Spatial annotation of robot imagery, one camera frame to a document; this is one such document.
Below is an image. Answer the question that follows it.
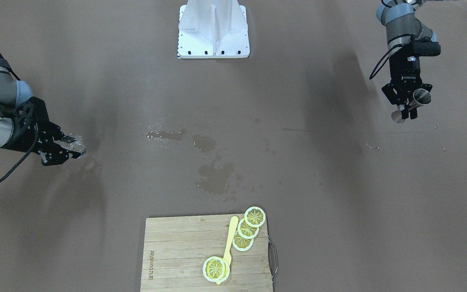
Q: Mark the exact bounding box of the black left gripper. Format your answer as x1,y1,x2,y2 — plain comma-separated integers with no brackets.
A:
381,55,433,120

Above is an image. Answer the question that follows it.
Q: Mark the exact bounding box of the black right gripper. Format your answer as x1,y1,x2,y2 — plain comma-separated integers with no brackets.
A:
27,122,87,166

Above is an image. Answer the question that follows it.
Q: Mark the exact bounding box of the clear glass shaker cup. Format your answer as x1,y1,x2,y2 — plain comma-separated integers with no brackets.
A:
61,133,87,159

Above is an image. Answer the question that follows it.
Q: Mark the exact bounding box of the steel double jigger measuring cup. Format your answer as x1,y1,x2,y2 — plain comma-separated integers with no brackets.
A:
391,88,432,123

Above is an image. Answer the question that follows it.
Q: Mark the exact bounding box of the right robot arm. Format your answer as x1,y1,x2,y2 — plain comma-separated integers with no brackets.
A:
0,52,87,166

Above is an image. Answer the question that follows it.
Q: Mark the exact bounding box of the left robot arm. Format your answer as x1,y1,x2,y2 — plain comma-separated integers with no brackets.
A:
376,0,441,123

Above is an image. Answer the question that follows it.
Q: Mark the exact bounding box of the bamboo cutting board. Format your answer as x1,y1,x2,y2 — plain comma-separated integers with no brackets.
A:
139,214,278,292

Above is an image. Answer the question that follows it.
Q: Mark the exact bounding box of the lemon slice far end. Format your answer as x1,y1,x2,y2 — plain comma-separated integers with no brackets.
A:
244,206,266,228

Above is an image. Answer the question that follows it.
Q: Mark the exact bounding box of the lemon slice in spoon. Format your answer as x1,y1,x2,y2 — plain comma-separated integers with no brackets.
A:
202,256,231,285

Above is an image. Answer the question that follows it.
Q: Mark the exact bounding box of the yellow plastic spoon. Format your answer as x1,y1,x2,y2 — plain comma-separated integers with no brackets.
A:
216,216,239,285

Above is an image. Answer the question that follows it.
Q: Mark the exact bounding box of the lemon slice middle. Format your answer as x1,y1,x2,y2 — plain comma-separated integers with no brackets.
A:
237,219,259,240

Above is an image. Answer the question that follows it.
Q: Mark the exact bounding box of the lemon slice near spoon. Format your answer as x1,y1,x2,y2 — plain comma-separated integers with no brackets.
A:
232,232,254,252

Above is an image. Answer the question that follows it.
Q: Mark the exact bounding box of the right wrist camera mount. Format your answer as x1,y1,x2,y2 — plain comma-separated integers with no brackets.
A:
0,97,57,153

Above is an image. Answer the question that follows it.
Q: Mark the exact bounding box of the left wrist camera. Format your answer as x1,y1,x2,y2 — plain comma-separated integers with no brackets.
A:
405,39,441,57

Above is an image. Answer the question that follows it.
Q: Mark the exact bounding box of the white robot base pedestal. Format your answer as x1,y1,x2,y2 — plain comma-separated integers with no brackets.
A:
177,0,250,59

